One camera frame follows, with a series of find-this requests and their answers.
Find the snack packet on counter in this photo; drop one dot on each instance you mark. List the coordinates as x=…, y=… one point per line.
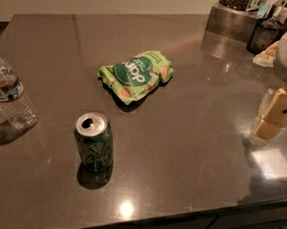
x=266, y=57

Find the steel counter box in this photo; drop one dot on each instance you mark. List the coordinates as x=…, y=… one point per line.
x=234, y=24

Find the green rice chip bag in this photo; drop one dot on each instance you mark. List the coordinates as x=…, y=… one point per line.
x=133, y=80

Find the black mesh utensil holder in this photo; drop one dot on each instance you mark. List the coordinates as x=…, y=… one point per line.
x=262, y=37

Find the green soda can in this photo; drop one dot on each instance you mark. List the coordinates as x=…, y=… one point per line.
x=93, y=136

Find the clear plastic water bottle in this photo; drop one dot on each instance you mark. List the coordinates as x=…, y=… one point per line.
x=14, y=102

